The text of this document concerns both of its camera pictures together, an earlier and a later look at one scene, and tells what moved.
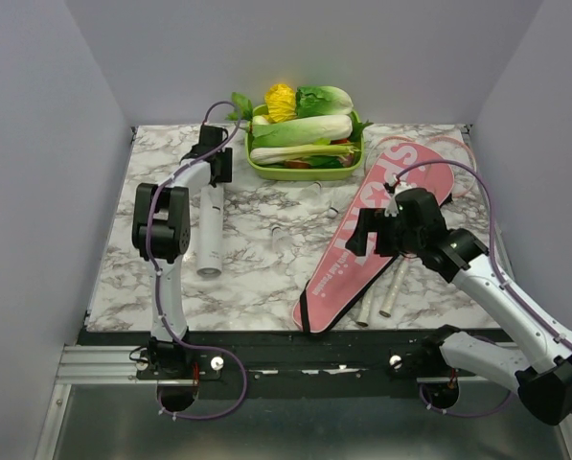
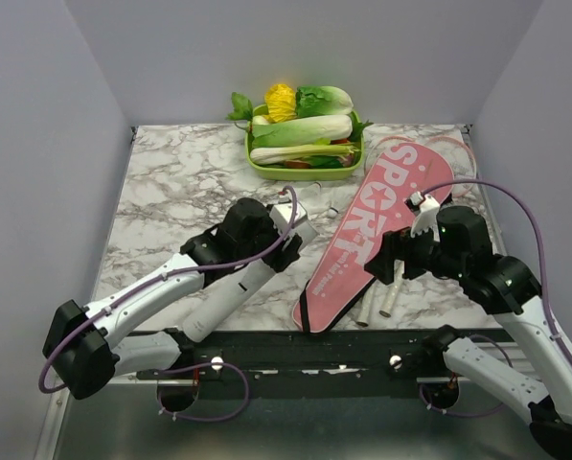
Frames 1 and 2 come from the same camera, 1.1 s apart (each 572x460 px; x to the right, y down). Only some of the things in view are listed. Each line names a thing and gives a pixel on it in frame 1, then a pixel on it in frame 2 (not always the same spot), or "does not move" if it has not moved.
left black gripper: [223, 166] → [288, 251]
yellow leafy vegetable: [281, 102] does not move
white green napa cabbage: [302, 130] does not move
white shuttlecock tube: [210, 255] → [231, 293]
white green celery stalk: [263, 155] does not move
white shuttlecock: [311, 191] does not move
